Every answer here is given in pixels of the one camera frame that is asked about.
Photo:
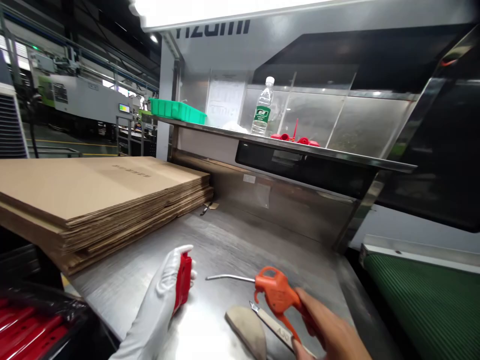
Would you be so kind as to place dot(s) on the green plastic bin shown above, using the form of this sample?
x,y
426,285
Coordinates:
x,y
175,109

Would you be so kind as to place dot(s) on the beige oval pad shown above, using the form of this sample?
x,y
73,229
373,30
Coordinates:
x,y
247,332

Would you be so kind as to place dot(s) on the pile of red plastic parts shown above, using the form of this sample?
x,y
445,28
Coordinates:
x,y
28,330

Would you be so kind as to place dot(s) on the person's left hand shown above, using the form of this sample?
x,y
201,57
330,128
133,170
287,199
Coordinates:
x,y
153,300

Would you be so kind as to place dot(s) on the silver utility knife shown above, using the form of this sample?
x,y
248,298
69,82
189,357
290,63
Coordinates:
x,y
272,324

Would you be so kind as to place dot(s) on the orange air blow gun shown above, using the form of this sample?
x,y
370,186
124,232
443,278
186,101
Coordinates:
x,y
277,292

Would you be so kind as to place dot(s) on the stack of flat cardboard sheets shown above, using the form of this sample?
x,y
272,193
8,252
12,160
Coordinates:
x,y
86,195

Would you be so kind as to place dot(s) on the red plastic part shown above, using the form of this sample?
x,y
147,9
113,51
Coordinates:
x,y
182,282

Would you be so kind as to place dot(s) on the white cloth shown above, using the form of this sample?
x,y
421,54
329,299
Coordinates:
x,y
234,126

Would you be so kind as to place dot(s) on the large grey moulding machine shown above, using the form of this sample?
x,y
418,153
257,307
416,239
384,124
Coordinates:
x,y
431,150

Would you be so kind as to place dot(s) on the clear acrylic document holder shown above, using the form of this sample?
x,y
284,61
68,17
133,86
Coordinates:
x,y
227,95

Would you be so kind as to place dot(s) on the person's right hand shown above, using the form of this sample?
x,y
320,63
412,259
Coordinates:
x,y
333,333

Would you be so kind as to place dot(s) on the red plastic spike piece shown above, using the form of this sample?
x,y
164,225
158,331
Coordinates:
x,y
296,129

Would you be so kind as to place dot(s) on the white and green background machine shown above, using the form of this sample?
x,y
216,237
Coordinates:
x,y
75,93

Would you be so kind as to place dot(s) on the clear water bottle green label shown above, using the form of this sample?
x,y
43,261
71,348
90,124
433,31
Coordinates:
x,y
262,108

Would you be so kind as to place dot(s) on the grey louvred cabinet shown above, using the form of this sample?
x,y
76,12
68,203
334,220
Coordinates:
x,y
11,123

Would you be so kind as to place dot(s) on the green conveyor belt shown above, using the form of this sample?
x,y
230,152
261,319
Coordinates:
x,y
431,296

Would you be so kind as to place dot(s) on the metal rack cart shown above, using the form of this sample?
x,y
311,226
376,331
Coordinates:
x,y
129,137

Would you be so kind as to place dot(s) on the black plastic bag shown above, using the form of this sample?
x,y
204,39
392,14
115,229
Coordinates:
x,y
80,326

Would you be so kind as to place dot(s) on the steel shelf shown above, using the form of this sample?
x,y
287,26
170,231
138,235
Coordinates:
x,y
300,152

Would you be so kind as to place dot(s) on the red plastic cap piece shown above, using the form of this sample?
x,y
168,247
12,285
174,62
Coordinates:
x,y
315,144
279,136
303,141

